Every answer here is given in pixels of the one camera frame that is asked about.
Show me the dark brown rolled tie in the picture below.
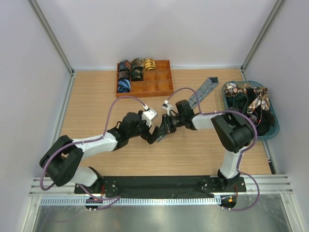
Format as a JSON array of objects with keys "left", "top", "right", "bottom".
[{"left": 118, "top": 70, "right": 130, "bottom": 81}]

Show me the brown blue rolled tie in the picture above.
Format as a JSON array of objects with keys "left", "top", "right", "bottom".
[{"left": 131, "top": 58, "right": 144, "bottom": 70}]

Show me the aluminium frame rail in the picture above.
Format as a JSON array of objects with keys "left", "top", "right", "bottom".
[{"left": 28, "top": 174, "right": 293, "bottom": 197}]

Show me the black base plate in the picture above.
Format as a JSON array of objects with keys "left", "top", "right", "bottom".
[{"left": 73, "top": 175, "right": 247, "bottom": 199}]

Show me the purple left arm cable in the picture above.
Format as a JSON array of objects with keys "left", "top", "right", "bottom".
[{"left": 40, "top": 96, "right": 149, "bottom": 223}]

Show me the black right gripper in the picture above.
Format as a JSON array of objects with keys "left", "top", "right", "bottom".
[{"left": 158, "top": 114, "right": 185, "bottom": 135}]

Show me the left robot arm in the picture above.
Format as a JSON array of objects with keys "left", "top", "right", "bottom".
[{"left": 39, "top": 109, "right": 157, "bottom": 193}]

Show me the dark camouflage rolled tie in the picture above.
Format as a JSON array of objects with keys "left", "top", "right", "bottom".
[{"left": 131, "top": 69, "right": 143, "bottom": 81}]

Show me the navy orange rolled tie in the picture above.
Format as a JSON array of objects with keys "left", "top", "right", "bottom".
[{"left": 118, "top": 59, "right": 131, "bottom": 72}]

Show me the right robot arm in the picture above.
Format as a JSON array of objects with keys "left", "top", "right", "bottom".
[{"left": 158, "top": 100, "right": 256, "bottom": 191}]

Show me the brown blue floral tie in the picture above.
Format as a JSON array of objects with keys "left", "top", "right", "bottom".
[{"left": 246, "top": 87, "right": 270, "bottom": 114}]

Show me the blue striped rolled tie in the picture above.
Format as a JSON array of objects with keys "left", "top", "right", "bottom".
[{"left": 117, "top": 79, "right": 131, "bottom": 93}]

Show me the white slotted cable duct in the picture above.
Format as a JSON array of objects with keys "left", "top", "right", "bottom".
[{"left": 40, "top": 196, "right": 221, "bottom": 206}]

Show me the teal plastic bin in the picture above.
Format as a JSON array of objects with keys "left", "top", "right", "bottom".
[{"left": 222, "top": 81, "right": 280, "bottom": 141}]

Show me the orange compartment tray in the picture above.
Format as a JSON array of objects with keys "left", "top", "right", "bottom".
[{"left": 115, "top": 59, "right": 174, "bottom": 98}]

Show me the yellow black rolled tie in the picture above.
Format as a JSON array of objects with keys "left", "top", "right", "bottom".
[{"left": 144, "top": 58, "right": 156, "bottom": 71}]

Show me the dark navy floral tie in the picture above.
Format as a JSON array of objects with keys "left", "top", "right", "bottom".
[{"left": 249, "top": 106, "right": 265, "bottom": 136}]

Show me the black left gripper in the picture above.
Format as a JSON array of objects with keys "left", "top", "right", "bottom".
[{"left": 127, "top": 110, "right": 159, "bottom": 143}]

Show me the dark green tie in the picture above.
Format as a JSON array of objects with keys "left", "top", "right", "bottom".
[{"left": 226, "top": 92, "right": 248, "bottom": 111}]

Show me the grey floral tie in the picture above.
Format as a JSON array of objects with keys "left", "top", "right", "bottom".
[{"left": 156, "top": 77, "right": 219, "bottom": 142}]

